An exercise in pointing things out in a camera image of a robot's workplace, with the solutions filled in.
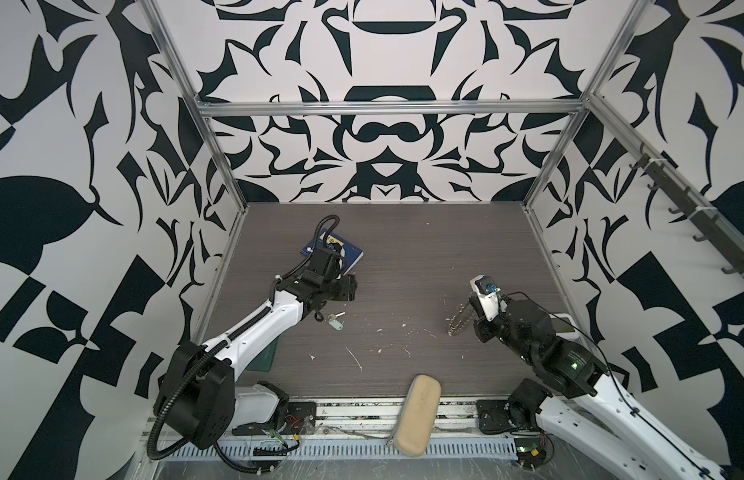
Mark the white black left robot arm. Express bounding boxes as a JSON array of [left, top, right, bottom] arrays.
[[146, 214, 358, 476]]

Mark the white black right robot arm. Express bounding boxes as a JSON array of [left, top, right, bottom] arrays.
[[467, 285, 744, 479]]

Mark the blue notebook with yellow label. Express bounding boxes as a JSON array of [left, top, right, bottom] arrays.
[[300, 228, 364, 274]]

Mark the white digital scale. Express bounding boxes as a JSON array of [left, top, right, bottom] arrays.
[[550, 313, 581, 342]]

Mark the green case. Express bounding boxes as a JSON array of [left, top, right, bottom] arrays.
[[246, 338, 279, 372]]

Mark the beige oblong pouch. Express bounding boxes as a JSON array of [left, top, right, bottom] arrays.
[[392, 375, 442, 457]]

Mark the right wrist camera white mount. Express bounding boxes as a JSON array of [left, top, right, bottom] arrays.
[[469, 275, 507, 322]]

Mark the perforated white cable tray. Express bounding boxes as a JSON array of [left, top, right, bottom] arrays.
[[167, 436, 520, 463]]

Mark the black wall hook rail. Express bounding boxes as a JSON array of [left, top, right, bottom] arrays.
[[631, 142, 744, 280]]

